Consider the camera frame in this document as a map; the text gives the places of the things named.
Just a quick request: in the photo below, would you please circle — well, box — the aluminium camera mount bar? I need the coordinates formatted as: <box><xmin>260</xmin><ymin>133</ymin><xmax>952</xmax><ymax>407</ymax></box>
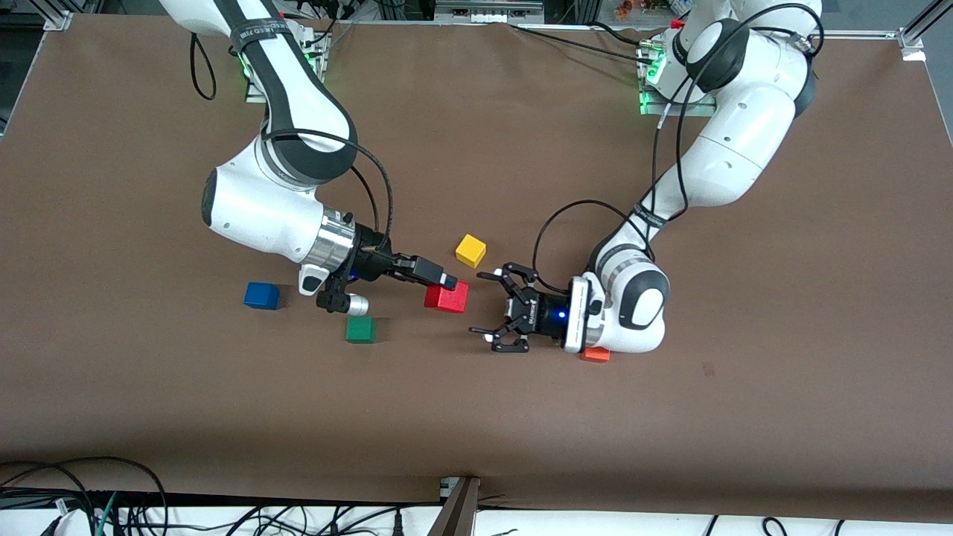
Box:
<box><xmin>428</xmin><ymin>475</ymin><xmax>482</xmax><ymax>536</ymax></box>

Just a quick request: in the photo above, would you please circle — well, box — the aluminium arm base plate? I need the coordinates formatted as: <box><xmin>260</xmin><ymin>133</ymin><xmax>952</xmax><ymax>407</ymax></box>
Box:
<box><xmin>638</xmin><ymin>45</ymin><xmax>719</xmax><ymax>118</ymax></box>
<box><xmin>244</xmin><ymin>30</ymin><xmax>328</xmax><ymax>105</ymax></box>

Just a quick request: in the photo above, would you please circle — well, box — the teal cable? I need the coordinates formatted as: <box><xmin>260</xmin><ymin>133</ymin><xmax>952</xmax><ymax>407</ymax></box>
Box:
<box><xmin>95</xmin><ymin>491</ymin><xmax>120</xmax><ymax>536</ymax></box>

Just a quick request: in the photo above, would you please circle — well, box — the black cable with plug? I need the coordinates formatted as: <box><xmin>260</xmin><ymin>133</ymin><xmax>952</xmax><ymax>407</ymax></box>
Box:
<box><xmin>223</xmin><ymin>502</ymin><xmax>444</xmax><ymax>536</ymax></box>

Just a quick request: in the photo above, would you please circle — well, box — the black looped cable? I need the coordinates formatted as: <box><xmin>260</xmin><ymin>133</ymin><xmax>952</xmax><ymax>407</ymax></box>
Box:
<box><xmin>0</xmin><ymin>456</ymin><xmax>168</xmax><ymax>536</ymax></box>

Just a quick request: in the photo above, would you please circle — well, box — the blue wooden block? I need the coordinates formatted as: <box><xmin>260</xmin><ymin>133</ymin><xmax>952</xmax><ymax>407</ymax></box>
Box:
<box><xmin>243</xmin><ymin>281</ymin><xmax>281</xmax><ymax>311</ymax></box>

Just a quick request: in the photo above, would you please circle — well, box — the brown paper table cover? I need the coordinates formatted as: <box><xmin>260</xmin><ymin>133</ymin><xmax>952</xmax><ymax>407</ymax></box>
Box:
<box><xmin>0</xmin><ymin>13</ymin><xmax>953</xmax><ymax>522</ymax></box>

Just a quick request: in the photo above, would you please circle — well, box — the yellow wooden block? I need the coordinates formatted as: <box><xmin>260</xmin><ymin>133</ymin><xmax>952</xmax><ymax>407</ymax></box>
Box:
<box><xmin>455</xmin><ymin>234</ymin><xmax>488</xmax><ymax>269</ymax></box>

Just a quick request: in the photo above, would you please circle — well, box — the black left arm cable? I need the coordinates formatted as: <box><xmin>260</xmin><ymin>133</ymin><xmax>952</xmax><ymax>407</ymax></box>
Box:
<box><xmin>531</xmin><ymin>2</ymin><xmax>826</xmax><ymax>295</ymax></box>

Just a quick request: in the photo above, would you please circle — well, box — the red wooden block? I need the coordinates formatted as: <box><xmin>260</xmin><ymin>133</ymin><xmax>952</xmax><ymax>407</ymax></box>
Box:
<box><xmin>424</xmin><ymin>281</ymin><xmax>470</xmax><ymax>313</ymax></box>

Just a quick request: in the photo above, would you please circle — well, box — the grey socket strip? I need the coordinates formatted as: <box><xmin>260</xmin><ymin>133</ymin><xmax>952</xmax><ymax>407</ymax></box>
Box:
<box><xmin>434</xmin><ymin>0</ymin><xmax>546</xmax><ymax>25</ymax></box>

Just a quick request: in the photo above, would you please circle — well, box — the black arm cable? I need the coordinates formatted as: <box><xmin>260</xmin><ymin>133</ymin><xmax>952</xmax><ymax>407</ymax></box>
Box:
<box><xmin>190</xmin><ymin>31</ymin><xmax>395</xmax><ymax>243</ymax></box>
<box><xmin>531</xmin><ymin>2</ymin><xmax>826</xmax><ymax>295</ymax></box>

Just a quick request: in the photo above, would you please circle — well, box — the long black base cable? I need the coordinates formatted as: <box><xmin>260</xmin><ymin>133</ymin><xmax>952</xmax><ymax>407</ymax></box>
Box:
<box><xmin>510</xmin><ymin>22</ymin><xmax>660</xmax><ymax>66</ymax></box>

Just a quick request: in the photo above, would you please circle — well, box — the short black base cable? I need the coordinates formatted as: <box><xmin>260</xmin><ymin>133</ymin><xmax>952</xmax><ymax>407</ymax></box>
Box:
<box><xmin>592</xmin><ymin>21</ymin><xmax>663</xmax><ymax>53</ymax></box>

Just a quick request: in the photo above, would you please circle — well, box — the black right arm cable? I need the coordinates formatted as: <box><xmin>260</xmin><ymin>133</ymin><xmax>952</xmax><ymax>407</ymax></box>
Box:
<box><xmin>190</xmin><ymin>31</ymin><xmax>395</xmax><ymax>243</ymax></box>

